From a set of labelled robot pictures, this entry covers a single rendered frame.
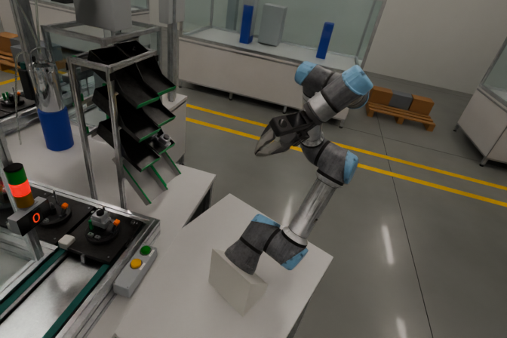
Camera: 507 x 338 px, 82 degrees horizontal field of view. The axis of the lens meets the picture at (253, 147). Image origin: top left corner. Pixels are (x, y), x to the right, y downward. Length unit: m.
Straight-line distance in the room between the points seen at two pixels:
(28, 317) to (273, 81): 4.37
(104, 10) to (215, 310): 1.91
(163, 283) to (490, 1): 9.58
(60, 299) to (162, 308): 0.37
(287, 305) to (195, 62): 4.56
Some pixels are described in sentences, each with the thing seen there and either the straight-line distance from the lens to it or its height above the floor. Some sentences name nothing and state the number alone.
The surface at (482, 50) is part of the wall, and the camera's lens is 10.14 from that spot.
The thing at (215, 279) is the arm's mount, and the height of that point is 0.92.
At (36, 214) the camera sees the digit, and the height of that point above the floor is 1.21.
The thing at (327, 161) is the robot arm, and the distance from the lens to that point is 1.16.
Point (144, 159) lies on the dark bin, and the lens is 1.50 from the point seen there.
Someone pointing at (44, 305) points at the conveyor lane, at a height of 0.92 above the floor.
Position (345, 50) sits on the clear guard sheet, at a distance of 4.83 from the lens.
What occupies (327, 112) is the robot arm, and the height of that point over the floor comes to 1.78.
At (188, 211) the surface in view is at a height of 0.86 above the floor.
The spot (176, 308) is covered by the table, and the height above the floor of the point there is 0.86.
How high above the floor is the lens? 2.06
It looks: 31 degrees down
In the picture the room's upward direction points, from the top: 10 degrees clockwise
